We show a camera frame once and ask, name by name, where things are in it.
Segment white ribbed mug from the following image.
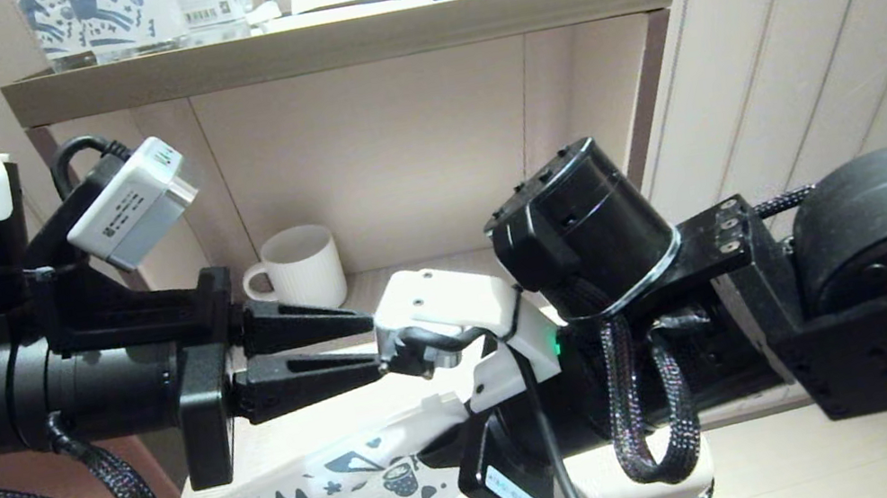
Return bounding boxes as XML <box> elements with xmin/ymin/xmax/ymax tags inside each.
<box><xmin>234</xmin><ymin>219</ymin><xmax>351</xmax><ymax>324</ymax></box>

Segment light wood shelf desk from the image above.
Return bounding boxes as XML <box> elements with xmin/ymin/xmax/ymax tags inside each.
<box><xmin>24</xmin><ymin>9</ymin><xmax>755</xmax><ymax>498</ymax></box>

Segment horse-print packages on shelf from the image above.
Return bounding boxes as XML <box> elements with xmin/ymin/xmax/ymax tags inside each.
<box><xmin>64</xmin><ymin>0</ymin><xmax>191</xmax><ymax>68</ymax></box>

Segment horse label water bottle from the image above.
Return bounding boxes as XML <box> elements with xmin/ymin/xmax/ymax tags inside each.
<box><xmin>16</xmin><ymin>0</ymin><xmax>94</xmax><ymax>78</ymax></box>

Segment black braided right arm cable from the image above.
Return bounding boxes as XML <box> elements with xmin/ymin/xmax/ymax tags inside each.
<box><xmin>591</xmin><ymin>303</ymin><xmax>711</xmax><ymax>494</ymax></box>

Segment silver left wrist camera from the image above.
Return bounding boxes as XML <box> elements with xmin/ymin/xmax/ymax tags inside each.
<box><xmin>53</xmin><ymin>130</ymin><xmax>210</xmax><ymax>283</ymax></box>

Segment black left camera cable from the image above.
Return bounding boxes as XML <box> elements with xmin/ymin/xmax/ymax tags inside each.
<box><xmin>43</xmin><ymin>128</ymin><xmax>140</xmax><ymax>204</ymax></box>

